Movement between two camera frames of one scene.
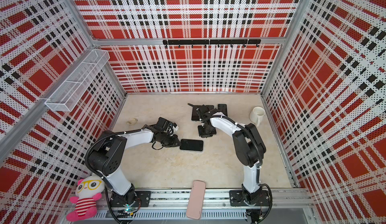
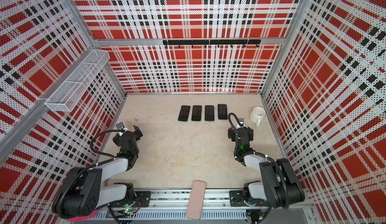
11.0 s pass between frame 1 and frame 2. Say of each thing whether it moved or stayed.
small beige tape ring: stayed
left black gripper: moved
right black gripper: moved
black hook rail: stayed
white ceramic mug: stayed
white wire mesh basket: stayed
